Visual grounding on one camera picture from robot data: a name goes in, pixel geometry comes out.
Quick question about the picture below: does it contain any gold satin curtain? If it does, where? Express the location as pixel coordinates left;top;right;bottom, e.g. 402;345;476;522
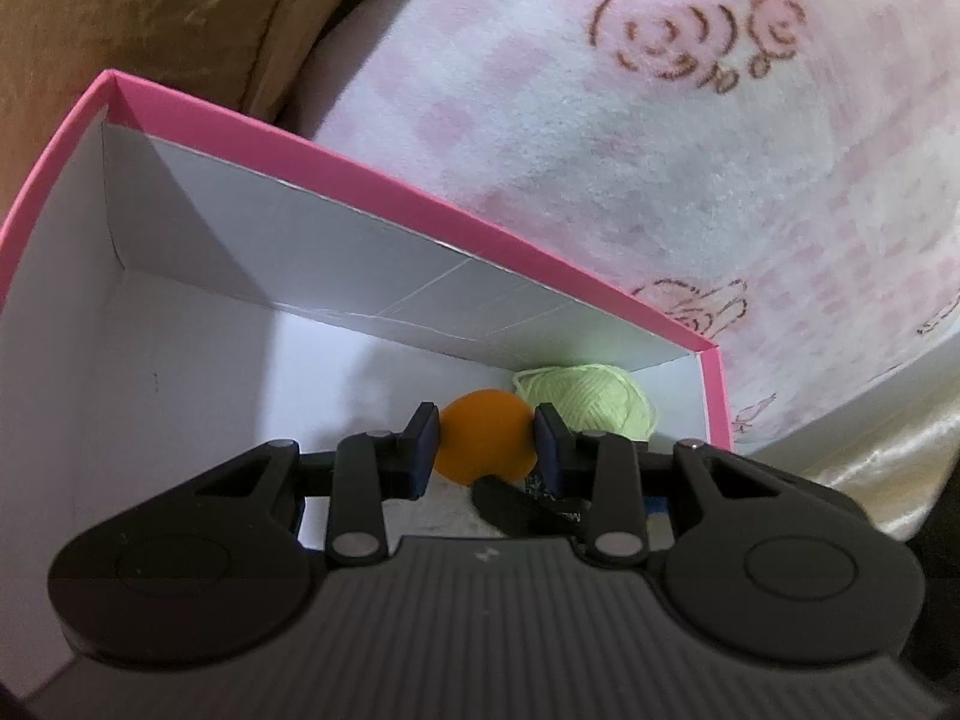
750;360;960;541

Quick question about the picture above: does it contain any pink plaid pillow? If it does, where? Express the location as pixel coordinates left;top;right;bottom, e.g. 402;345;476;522
277;0;960;458

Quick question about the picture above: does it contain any green yarn ball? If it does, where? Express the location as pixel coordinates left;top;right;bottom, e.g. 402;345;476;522
512;364;659;442

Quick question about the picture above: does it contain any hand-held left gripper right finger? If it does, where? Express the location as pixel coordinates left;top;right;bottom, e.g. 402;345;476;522
534;403;797;565

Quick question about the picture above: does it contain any pink cardboard box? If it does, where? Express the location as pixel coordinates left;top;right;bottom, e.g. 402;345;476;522
0;69;732;720

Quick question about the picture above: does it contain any orange ball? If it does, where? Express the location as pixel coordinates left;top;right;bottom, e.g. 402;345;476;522
437;388;539;485

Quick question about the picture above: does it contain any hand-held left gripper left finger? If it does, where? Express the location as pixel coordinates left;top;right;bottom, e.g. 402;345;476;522
193;401;441;568

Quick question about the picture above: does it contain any brown cushion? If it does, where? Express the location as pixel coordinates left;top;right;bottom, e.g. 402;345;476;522
0;0;368;230

